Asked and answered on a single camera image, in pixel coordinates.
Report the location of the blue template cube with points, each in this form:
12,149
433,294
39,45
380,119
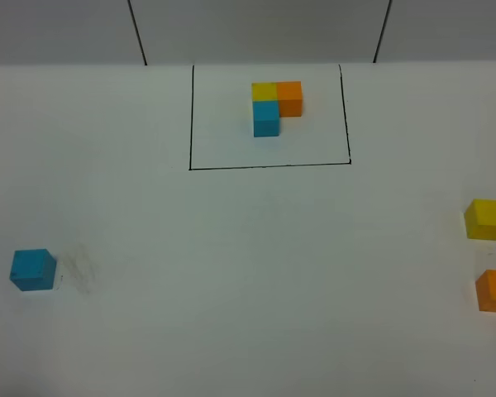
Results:
266,118

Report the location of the yellow template cube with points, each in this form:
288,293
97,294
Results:
264,92

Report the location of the orange template cube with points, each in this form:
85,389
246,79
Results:
290,98

